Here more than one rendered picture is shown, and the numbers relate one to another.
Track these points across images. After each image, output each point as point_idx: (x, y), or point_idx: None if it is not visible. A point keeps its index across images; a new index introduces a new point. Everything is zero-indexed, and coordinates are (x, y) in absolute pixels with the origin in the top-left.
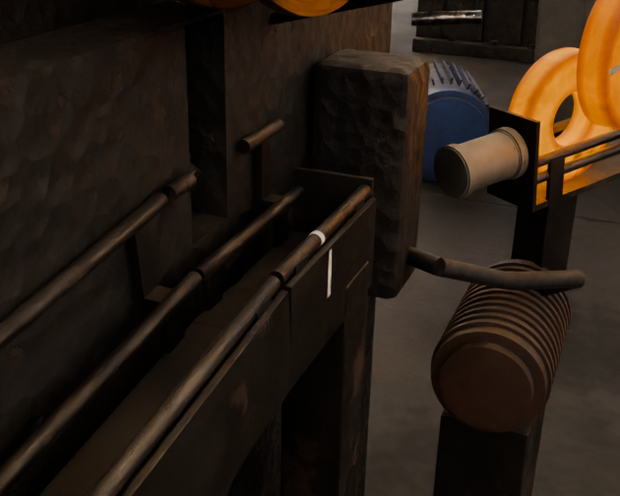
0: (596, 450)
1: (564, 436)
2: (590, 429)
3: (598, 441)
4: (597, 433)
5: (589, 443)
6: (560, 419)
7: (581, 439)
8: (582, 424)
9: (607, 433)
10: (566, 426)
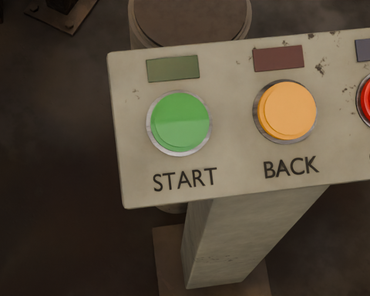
0: (249, 31)
1: (252, 7)
2: (275, 22)
3: (262, 30)
4: (273, 27)
5: (255, 24)
6: (274, 0)
7: (256, 18)
8: (278, 15)
9: (278, 34)
10: (268, 6)
